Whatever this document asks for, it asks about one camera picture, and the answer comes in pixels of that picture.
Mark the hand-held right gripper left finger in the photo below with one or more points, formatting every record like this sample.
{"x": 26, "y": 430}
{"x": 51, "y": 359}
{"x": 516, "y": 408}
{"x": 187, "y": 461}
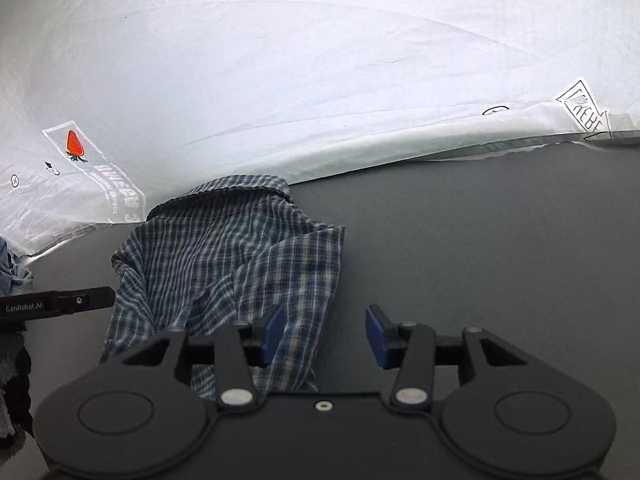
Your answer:
{"x": 272, "y": 332}

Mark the blue-grey cloth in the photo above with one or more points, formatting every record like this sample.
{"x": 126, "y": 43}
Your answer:
{"x": 12, "y": 270}

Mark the grey and black cloth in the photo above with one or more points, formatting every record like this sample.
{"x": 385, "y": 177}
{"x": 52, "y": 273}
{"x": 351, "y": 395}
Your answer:
{"x": 12, "y": 385}

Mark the white printed duvet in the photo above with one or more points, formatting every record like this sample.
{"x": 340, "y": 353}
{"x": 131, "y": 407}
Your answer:
{"x": 300, "y": 85}

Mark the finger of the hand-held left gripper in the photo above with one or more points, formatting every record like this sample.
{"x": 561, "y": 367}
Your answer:
{"x": 85, "y": 300}

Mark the blue plaid shirt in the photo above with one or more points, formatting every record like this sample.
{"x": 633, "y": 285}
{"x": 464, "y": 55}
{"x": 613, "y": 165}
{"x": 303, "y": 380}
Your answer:
{"x": 225, "y": 260}

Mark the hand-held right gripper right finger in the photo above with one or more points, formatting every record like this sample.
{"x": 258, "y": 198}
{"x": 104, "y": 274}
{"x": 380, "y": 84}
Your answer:
{"x": 377, "y": 335}

